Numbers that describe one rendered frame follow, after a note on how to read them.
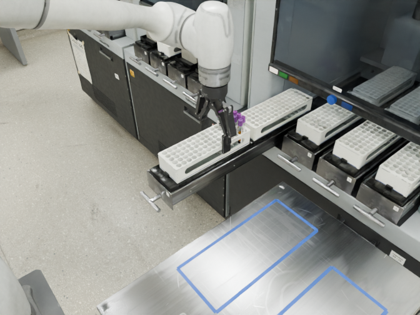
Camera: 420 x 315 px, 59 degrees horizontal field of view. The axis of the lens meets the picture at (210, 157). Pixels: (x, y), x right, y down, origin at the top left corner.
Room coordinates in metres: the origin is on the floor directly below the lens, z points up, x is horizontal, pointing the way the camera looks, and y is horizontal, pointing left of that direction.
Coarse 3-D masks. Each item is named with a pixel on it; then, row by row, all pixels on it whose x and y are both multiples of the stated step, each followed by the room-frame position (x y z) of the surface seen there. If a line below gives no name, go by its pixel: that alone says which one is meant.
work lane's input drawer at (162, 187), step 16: (288, 128) 1.07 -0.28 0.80; (256, 144) 0.98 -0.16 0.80; (272, 144) 1.02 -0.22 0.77; (224, 160) 0.90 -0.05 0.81; (240, 160) 0.93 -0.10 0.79; (160, 176) 0.82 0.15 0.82; (192, 176) 0.82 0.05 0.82; (208, 176) 0.84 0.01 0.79; (144, 192) 0.82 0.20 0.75; (160, 192) 0.80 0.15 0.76; (176, 192) 0.77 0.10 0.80; (192, 192) 0.80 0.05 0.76
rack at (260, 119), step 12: (276, 96) 1.19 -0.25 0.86; (288, 96) 1.18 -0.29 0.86; (300, 96) 1.18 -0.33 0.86; (252, 108) 1.11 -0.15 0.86; (264, 108) 1.12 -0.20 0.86; (276, 108) 1.11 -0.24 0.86; (288, 108) 1.11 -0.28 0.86; (300, 108) 1.16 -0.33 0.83; (252, 120) 1.04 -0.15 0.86; (264, 120) 1.04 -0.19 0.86; (276, 120) 1.05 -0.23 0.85; (288, 120) 1.09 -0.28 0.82; (252, 132) 1.00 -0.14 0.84; (264, 132) 1.02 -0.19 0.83
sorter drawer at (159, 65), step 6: (150, 54) 1.69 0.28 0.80; (156, 54) 1.66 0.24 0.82; (162, 54) 1.65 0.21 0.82; (180, 54) 1.66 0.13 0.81; (150, 60) 1.70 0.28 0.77; (156, 60) 1.65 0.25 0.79; (162, 60) 1.62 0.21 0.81; (168, 60) 1.62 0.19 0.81; (174, 60) 1.63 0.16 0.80; (156, 66) 1.66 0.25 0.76; (162, 66) 1.61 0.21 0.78; (162, 72) 1.62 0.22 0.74
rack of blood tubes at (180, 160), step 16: (208, 128) 0.99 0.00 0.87; (176, 144) 0.91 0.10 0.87; (192, 144) 0.92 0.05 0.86; (208, 144) 0.91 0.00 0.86; (240, 144) 0.95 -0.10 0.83; (160, 160) 0.86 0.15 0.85; (176, 160) 0.83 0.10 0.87; (192, 160) 0.83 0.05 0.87; (208, 160) 0.90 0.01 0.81; (176, 176) 0.79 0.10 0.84
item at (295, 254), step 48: (288, 192) 0.74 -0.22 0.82; (240, 240) 0.58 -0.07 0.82; (288, 240) 0.58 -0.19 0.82; (336, 240) 0.57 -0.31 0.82; (144, 288) 0.45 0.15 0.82; (192, 288) 0.45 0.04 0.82; (240, 288) 0.45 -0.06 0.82; (288, 288) 0.45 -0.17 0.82; (336, 288) 0.44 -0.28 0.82; (384, 288) 0.44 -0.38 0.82
